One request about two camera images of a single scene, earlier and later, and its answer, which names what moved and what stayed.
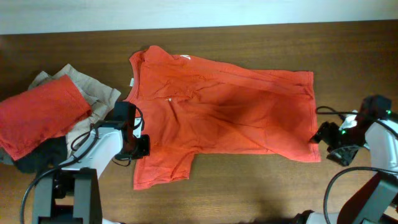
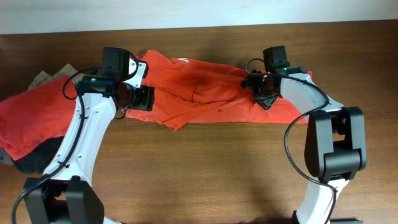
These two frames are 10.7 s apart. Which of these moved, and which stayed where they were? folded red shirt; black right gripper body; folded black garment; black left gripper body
Moved: black left gripper body; black right gripper body
Stayed: folded red shirt; folded black garment
